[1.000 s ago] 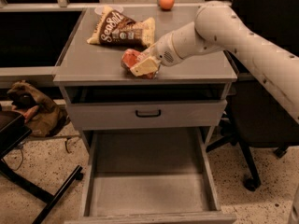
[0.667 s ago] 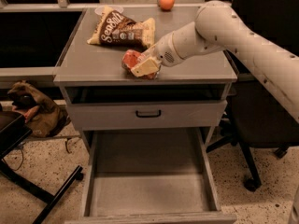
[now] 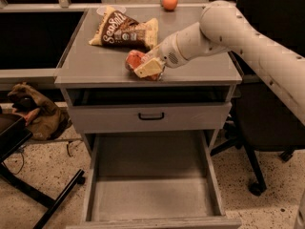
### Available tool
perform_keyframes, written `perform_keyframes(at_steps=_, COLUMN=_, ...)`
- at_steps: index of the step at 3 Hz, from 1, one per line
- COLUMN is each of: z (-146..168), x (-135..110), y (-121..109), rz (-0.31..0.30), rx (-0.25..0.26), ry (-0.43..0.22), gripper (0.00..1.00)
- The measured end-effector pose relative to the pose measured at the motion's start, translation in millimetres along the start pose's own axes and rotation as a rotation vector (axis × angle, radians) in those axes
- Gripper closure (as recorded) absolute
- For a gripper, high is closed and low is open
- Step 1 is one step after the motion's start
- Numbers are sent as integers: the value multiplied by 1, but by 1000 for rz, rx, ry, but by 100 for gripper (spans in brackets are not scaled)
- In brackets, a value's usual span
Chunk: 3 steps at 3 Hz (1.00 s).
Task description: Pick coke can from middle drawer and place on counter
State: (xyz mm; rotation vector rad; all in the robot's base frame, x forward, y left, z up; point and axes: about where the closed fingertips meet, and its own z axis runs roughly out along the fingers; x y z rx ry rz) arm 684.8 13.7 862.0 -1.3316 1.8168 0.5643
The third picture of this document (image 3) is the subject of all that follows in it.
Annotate brown sea salt chip bag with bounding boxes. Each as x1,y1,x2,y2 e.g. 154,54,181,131
89,6,158,50

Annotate black office chair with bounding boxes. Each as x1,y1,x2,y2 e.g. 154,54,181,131
211,0,305,196

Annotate open grey middle drawer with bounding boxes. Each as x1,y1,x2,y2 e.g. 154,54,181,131
67,131,241,229

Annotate closed grey top drawer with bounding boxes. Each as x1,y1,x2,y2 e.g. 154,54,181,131
69,103,232,134

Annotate black table frame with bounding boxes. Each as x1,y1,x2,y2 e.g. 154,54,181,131
0,113,86,229

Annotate grey drawer cabinet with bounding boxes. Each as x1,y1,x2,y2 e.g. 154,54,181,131
53,5,243,229

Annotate brown bag on floor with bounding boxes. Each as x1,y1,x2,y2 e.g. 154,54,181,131
8,83,71,140

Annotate orange fruit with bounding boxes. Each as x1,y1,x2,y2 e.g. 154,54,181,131
162,0,178,10

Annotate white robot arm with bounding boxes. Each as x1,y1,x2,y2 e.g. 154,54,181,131
134,1,305,196

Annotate black drawer handle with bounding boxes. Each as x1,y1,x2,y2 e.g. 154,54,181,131
137,113,165,121

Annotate red coke can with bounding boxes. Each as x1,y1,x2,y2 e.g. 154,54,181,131
125,50,163,81

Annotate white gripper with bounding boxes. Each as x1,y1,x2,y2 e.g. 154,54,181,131
134,32,189,78

